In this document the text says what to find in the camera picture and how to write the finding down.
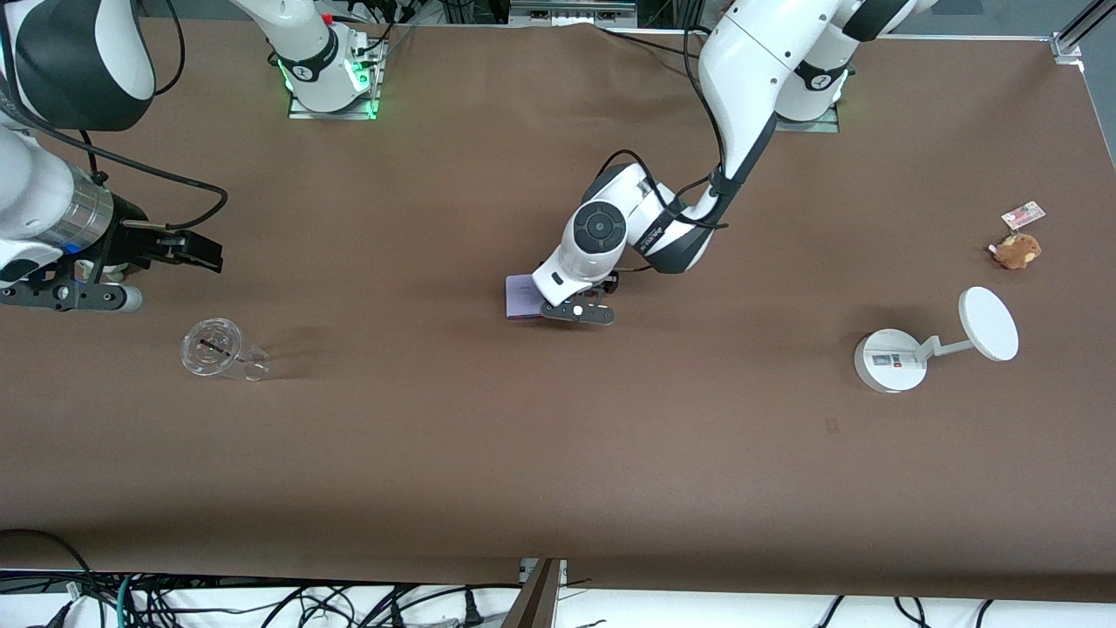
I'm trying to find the small purple box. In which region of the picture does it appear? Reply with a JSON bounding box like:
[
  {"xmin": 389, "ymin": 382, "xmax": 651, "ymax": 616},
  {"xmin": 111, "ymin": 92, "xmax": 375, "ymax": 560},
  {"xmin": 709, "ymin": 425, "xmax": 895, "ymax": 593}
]
[{"xmin": 505, "ymin": 275, "xmax": 547, "ymax": 323}]

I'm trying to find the clear plastic cup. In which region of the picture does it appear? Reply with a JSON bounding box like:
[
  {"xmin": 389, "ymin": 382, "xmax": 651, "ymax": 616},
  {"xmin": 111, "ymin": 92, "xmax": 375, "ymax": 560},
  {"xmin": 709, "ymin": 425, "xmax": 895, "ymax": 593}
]
[{"xmin": 180, "ymin": 317, "xmax": 270, "ymax": 382}]

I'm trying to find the white round desk lamp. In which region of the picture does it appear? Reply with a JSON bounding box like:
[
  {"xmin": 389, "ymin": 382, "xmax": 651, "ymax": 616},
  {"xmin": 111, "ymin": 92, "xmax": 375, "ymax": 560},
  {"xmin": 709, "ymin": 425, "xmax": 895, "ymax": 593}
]
[{"xmin": 854, "ymin": 287, "xmax": 1020, "ymax": 394}]

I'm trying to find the brown wooden table leg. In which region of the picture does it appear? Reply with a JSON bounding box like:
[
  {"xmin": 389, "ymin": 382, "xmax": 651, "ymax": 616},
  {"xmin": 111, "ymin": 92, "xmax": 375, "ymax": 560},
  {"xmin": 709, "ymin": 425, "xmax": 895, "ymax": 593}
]
[{"xmin": 501, "ymin": 558, "xmax": 563, "ymax": 628}]

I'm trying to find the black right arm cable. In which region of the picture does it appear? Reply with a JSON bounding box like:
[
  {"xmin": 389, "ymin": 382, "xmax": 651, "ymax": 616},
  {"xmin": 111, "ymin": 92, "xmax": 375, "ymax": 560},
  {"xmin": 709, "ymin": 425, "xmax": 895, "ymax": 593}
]
[{"xmin": 0, "ymin": 0, "xmax": 230, "ymax": 235}]

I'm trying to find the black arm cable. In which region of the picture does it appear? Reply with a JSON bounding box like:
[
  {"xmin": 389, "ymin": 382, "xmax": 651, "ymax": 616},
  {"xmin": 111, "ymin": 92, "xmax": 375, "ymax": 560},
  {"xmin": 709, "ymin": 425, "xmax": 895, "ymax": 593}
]
[
  {"xmin": 0, "ymin": 0, "xmax": 230, "ymax": 235},
  {"xmin": 595, "ymin": 26, "xmax": 732, "ymax": 235}
]

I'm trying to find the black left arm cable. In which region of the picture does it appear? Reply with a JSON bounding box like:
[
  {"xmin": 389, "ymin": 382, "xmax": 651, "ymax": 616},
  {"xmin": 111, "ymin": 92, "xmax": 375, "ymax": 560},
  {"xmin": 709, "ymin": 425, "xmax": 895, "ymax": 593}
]
[{"xmin": 595, "ymin": 26, "xmax": 732, "ymax": 235}]

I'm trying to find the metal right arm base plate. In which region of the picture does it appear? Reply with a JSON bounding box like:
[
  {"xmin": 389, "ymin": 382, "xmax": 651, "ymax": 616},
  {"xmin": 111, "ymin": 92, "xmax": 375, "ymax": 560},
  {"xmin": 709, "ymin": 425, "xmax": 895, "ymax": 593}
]
[{"xmin": 288, "ymin": 39, "xmax": 382, "ymax": 121}]

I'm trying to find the black cable across table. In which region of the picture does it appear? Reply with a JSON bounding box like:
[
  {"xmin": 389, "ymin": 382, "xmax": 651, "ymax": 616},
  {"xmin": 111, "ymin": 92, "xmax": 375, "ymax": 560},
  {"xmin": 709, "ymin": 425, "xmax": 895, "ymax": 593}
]
[{"xmin": 600, "ymin": 24, "xmax": 709, "ymax": 58}]

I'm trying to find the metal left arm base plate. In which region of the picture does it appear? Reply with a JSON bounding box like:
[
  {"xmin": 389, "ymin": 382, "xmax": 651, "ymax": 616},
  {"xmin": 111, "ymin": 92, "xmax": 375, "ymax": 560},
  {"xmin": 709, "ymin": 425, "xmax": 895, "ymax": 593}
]
[{"xmin": 774, "ymin": 103, "xmax": 840, "ymax": 134}]

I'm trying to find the thick black floor cable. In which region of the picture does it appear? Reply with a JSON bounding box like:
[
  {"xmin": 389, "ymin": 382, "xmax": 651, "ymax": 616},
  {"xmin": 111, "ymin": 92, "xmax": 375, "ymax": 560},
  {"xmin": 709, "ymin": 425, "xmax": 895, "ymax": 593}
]
[{"xmin": 0, "ymin": 528, "xmax": 97, "ymax": 628}]

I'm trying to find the brown hamster plush keychain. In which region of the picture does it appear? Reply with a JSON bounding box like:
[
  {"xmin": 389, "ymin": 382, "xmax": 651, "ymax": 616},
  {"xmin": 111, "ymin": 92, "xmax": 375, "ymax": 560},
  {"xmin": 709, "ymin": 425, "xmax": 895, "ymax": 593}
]
[{"xmin": 988, "ymin": 232, "xmax": 1043, "ymax": 270}]

